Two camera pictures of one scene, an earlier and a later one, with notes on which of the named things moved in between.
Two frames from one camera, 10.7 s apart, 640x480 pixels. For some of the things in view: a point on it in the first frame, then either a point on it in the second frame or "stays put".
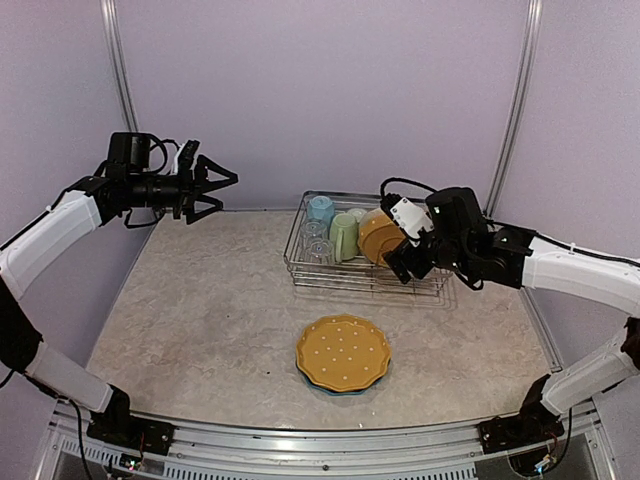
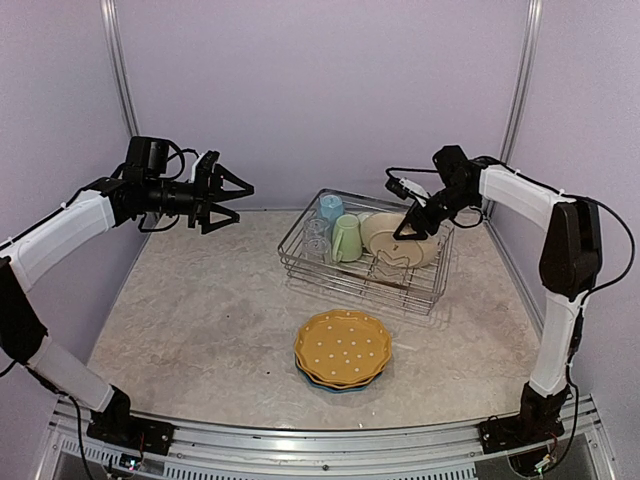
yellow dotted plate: (377, 234) → (343, 345)
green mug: (343, 236) stays put
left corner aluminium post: (109, 9) stays put
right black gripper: (403, 251) → (415, 215)
